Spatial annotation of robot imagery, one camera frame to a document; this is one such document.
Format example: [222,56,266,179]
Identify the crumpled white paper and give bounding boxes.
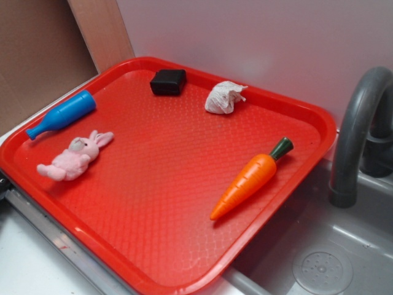
[204,81,248,114]

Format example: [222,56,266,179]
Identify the red plastic tray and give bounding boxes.
[1,57,336,294]

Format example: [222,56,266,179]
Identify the orange plastic toy carrot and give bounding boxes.
[209,137,294,221]

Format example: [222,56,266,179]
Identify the black rectangular block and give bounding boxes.
[150,69,186,95]

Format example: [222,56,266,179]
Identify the blue plastic toy bottle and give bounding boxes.
[26,90,96,140]

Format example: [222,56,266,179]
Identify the pink plush bunny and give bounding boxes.
[37,130,114,181]

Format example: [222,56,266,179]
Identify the grey toy sink basin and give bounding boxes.
[223,159,393,295]

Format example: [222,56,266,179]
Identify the wooden board strip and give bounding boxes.
[68,0,135,73]

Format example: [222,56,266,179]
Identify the brown cardboard panel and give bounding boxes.
[1,1,97,135]

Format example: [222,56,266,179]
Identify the grey toy faucet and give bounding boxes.
[329,66,392,208]

